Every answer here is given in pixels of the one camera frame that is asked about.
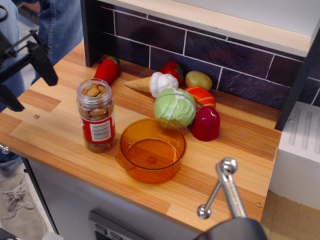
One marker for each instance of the grey sneaker shoe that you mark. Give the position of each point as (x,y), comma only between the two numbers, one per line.
(18,212)

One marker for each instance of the toy ice cream cone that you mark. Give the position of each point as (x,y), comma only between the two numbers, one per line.
(154,84)

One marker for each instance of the blue jeans leg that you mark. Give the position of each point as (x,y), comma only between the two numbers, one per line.
(60,26)

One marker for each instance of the small metal knob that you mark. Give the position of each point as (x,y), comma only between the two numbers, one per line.
(5,149)

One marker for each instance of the red toy chili pepper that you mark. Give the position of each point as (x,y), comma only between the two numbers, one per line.
(108,70)

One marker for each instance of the dark red toy pepper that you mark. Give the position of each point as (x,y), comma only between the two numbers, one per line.
(206,124)

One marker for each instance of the red toy strawberry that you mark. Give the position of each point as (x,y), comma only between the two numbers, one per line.
(174,69)

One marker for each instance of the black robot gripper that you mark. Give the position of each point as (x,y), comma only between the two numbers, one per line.
(37,56)

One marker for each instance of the orange toy salmon sushi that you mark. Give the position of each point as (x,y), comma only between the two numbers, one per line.
(202,97)

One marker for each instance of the green toy cabbage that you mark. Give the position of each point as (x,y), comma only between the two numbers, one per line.
(175,105)

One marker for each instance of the grey oven control panel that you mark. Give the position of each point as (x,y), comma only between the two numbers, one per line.
(104,229)

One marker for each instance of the clear almond jar red label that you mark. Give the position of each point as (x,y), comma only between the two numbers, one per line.
(95,104)

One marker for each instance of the yellow toy potato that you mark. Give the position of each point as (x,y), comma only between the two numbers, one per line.
(198,79)

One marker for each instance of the orange transparent plastic pot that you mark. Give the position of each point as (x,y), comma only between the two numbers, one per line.
(151,149)

